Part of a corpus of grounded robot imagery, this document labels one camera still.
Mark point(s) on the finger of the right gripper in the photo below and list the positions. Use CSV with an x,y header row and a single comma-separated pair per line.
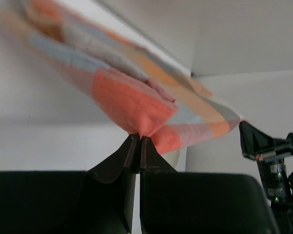
x,y
255,141

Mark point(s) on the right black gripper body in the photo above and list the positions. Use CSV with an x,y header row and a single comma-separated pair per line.
x,y
277,184

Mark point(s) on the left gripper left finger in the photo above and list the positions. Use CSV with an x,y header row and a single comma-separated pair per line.
x,y
97,201

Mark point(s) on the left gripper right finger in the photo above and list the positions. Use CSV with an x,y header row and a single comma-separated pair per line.
x,y
173,202

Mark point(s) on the orange blue checkered cloth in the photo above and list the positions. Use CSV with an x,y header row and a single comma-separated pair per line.
x,y
135,88

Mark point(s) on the cream ceramic plate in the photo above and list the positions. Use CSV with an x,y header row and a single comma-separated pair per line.
x,y
172,158

